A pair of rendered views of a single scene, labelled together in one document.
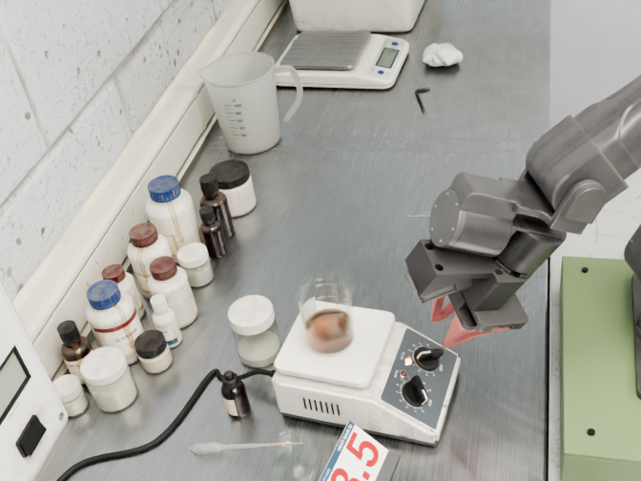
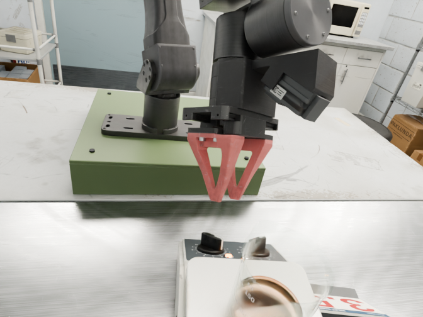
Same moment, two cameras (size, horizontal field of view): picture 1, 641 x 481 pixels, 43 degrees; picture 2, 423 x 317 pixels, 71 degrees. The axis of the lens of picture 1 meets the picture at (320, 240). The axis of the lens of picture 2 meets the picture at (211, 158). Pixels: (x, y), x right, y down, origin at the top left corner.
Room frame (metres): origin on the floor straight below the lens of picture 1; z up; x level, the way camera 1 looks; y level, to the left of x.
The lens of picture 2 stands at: (0.82, 0.09, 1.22)
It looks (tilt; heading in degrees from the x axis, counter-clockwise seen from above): 32 degrees down; 236
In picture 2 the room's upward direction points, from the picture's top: 10 degrees clockwise
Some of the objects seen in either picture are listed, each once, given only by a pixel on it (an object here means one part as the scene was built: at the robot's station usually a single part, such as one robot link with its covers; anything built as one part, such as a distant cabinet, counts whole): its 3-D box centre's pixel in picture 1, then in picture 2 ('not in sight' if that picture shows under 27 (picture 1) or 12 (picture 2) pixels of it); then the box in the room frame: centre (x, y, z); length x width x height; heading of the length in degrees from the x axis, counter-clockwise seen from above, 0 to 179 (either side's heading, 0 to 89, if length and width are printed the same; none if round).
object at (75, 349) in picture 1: (77, 352); not in sight; (0.78, 0.34, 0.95); 0.04 x 0.04 x 0.10
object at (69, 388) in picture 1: (70, 396); not in sight; (0.73, 0.35, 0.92); 0.04 x 0.04 x 0.04
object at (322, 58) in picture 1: (341, 58); not in sight; (1.56, -0.10, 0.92); 0.26 x 0.19 x 0.05; 67
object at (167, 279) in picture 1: (171, 290); not in sight; (0.87, 0.22, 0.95); 0.06 x 0.06 x 0.10
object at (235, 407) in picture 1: (233, 390); not in sight; (0.68, 0.14, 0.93); 0.03 x 0.03 x 0.07
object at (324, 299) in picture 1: (329, 316); (270, 292); (0.69, 0.00, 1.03); 0.07 x 0.06 x 0.08; 79
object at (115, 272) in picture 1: (120, 293); not in sight; (0.89, 0.29, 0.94); 0.05 x 0.05 x 0.09
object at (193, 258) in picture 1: (196, 265); not in sight; (0.95, 0.19, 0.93); 0.05 x 0.05 x 0.05
